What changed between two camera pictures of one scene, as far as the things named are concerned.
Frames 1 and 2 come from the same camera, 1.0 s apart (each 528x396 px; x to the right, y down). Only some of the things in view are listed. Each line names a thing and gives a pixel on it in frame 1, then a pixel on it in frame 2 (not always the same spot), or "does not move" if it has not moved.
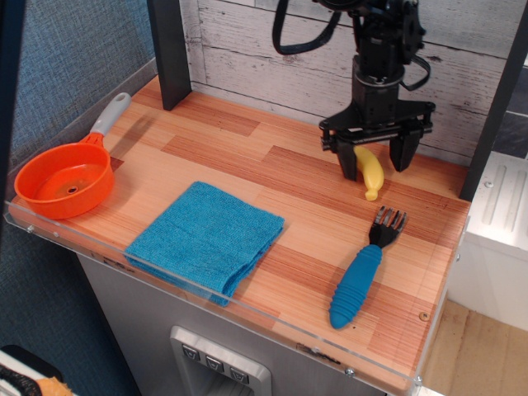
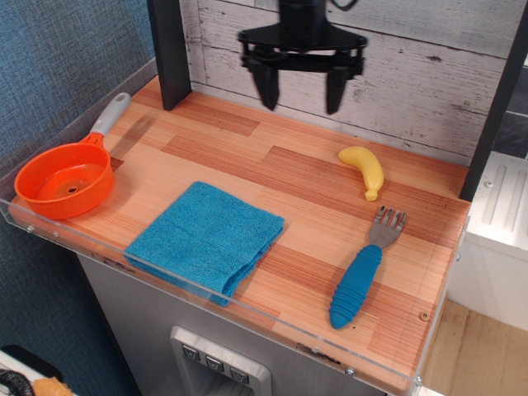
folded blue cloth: x=208 y=242 does not move
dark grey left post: x=171 y=50 does not move
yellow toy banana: x=373 y=172 does not move
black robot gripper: x=376 y=111 → x=304 y=39
